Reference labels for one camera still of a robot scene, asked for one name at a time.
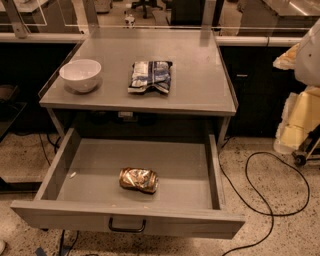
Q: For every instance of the grey counter cabinet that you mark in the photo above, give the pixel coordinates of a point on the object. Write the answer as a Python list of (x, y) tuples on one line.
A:
[(175, 71)]

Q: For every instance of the blue white snack bag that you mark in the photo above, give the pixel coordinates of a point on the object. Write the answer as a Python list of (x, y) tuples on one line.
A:
[(150, 75)]

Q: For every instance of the black drawer handle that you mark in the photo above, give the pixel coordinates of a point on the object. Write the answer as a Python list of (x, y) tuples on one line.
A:
[(126, 226)]

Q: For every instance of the black office chair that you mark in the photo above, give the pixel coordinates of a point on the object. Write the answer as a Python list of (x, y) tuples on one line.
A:
[(144, 4)]

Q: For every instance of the grey open drawer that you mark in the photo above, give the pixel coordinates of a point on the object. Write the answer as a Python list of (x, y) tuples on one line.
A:
[(169, 188)]

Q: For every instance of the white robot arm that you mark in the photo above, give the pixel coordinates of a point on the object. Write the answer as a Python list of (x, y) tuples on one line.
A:
[(298, 131)]

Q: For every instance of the white ceramic bowl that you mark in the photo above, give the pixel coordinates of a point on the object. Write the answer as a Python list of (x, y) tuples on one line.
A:
[(81, 75)]

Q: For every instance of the white horizontal rail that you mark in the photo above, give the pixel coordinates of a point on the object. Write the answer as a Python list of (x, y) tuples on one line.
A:
[(221, 40)]

